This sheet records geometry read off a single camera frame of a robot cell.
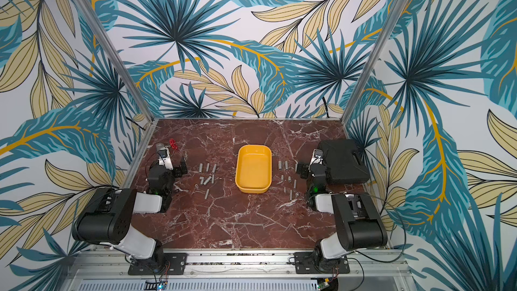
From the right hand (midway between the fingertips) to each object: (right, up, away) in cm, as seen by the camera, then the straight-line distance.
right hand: (314, 161), depth 93 cm
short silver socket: (-54, -11, -1) cm, 55 cm away
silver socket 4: (-50, -9, +2) cm, 51 cm away
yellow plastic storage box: (-28, -4, +4) cm, 29 cm away
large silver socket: (-12, -2, +8) cm, 14 cm away
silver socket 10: (-14, -13, 0) cm, 19 cm away
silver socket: (-54, -4, +5) cm, 54 cm away
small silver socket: (-49, -15, -3) cm, 51 cm away
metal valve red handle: (-70, +7, +10) cm, 71 cm away
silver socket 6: (-52, -9, +2) cm, 53 cm away
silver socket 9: (-9, -10, 0) cm, 14 cm away
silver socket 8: (-11, -9, +2) cm, 14 cm away
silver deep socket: (-15, -3, +7) cm, 17 cm away
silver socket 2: (-51, -4, +5) cm, 51 cm away
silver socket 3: (-47, -5, +5) cm, 48 cm away
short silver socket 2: (-8, -15, -3) cm, 17 cm away
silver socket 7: (-15, -8, +3) cm, 17 cm away
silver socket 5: (-47, -9, +2) cm, 48 cm away
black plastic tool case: (+17, -1, +7) cm, 19 cm away
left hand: (-65, +1, -1) cm, 65 cm away
